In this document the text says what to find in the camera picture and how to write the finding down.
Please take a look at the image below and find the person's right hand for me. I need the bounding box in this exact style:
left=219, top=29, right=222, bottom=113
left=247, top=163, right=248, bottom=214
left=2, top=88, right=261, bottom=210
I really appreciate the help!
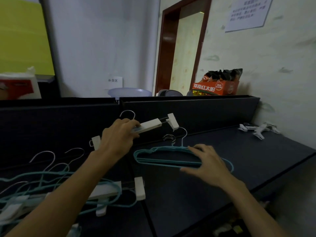
left=179, top=144, right=247, bottom=192

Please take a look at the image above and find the small white label sign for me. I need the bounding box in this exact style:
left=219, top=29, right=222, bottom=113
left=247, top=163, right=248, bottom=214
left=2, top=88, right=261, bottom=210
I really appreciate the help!
left=106, top=76, right=123, bottom=90

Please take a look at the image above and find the black table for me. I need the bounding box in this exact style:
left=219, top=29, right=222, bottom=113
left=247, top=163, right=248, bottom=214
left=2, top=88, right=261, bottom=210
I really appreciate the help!
left=0, top=125, right=316, bottom=237

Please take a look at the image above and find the lavender plastic basin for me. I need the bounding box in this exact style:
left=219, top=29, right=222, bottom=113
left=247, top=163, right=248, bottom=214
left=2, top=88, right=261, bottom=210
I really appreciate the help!
left=108, top=88, right=153, bottom=98

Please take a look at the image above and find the orange snack carton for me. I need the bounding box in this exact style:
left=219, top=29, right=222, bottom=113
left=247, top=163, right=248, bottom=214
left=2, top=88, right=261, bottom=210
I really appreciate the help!
left=192, top=68, right=244, bottom=96

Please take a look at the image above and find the red tissue pack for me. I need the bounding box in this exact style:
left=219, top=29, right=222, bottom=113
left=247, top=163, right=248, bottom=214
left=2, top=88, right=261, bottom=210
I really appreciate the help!
left=0, top=66, right=42, bottom=100

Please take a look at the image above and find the person's left forearm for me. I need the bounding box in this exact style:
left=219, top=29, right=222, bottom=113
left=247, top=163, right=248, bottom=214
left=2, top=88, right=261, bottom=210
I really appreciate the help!
left=5, top=150, right=129, bottom=237

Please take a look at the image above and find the person's right forearm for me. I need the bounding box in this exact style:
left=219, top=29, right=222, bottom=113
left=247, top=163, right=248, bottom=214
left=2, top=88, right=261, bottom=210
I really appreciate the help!
left=227, top=181, right=289, bottom=237

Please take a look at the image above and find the white wall notice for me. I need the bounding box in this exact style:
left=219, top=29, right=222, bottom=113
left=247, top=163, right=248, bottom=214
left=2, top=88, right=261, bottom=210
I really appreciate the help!
left=224, top=0, right=274, bottom=33

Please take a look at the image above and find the person's left hand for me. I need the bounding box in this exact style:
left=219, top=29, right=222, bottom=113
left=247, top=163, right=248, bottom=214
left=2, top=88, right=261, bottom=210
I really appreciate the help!
left=98, top=118, right=141, bottom=161

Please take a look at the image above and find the yellow wall panel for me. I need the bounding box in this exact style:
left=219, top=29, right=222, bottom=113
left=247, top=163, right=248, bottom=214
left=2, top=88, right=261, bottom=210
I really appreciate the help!
left=0, top=0, right=55, bottom=76

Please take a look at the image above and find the grey wall shelf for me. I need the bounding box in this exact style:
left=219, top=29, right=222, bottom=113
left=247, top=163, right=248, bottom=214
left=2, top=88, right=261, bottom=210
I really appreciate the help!
left=36, top=74, right=55, bottom=84

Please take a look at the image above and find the pile of mixed hangers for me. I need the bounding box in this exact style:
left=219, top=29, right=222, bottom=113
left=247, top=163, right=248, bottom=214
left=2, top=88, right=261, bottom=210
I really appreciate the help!
left=0, top=148, right=146, bottom=237

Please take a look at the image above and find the grey round container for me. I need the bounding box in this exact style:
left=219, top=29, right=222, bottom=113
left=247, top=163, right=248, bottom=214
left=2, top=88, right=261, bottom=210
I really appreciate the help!
left=158, top=89, right=184, bottom=97

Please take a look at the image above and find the brown door frame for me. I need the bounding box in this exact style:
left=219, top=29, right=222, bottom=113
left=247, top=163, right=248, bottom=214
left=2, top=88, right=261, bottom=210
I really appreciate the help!
left=154, top=0, right=213, bottom=95

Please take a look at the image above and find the black back panel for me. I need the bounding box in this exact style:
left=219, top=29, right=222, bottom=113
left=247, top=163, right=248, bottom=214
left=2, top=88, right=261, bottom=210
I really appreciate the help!
left=0, top=95, right=260, bottom=168

